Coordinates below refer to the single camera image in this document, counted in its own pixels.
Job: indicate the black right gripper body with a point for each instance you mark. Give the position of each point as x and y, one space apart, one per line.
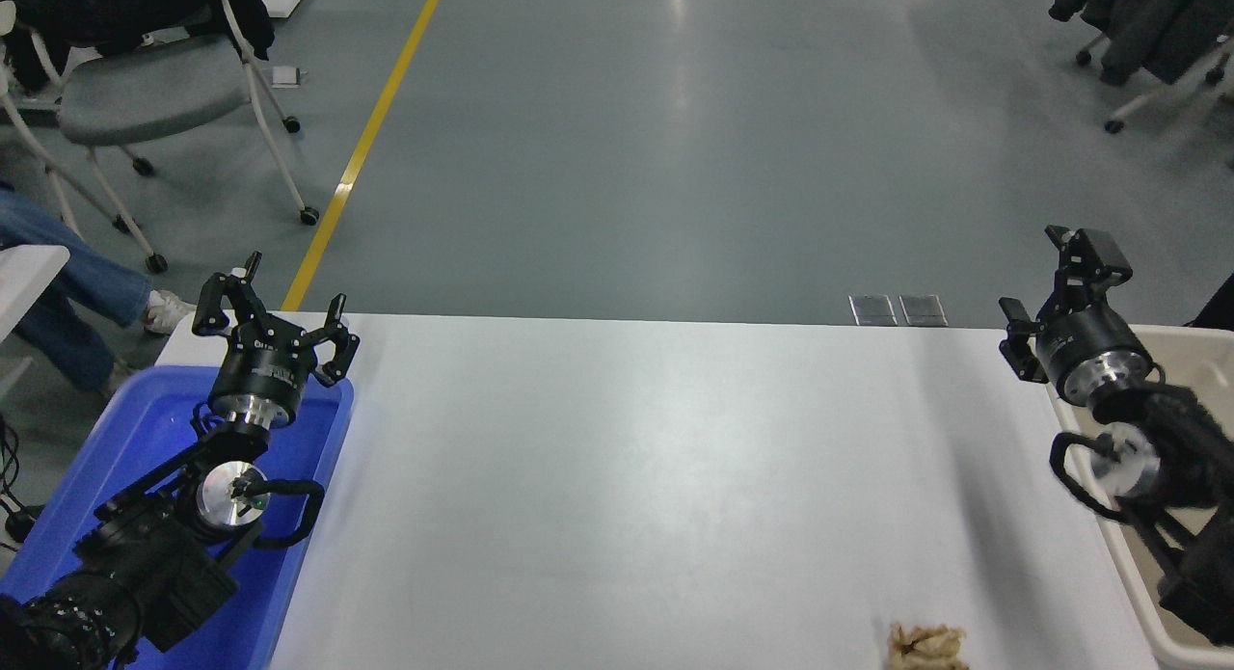
1089 344

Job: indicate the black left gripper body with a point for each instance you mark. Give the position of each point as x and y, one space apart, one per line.
262 371

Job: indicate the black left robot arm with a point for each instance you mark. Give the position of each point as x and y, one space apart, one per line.
154 564

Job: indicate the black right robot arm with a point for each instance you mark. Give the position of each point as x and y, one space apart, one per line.
1181 434

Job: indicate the crumpled tan paper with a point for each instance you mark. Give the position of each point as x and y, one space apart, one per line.
925 648

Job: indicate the large pale bin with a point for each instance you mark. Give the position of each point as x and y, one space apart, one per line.
1186 357

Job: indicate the silver floor outlet plate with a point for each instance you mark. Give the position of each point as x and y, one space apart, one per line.
872 310
923 309

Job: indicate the blue plastic tray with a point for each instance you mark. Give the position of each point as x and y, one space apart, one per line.
145 429

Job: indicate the black fabric object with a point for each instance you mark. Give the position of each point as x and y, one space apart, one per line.
1220 308

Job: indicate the person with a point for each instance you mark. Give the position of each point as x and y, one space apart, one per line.
77 265

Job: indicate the white-legged chair with castors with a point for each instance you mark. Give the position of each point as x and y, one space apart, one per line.
1149 93

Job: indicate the small white table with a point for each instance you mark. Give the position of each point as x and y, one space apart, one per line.
24 275

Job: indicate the small white floor box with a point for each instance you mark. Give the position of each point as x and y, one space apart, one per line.
286 76

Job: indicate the dark grey coat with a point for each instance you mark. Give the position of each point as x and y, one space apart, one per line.
1147 14

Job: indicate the black jacket on chair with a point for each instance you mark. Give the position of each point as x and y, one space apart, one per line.
96 5

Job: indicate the grey chair white frame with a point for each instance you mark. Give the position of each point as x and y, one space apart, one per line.
145 92

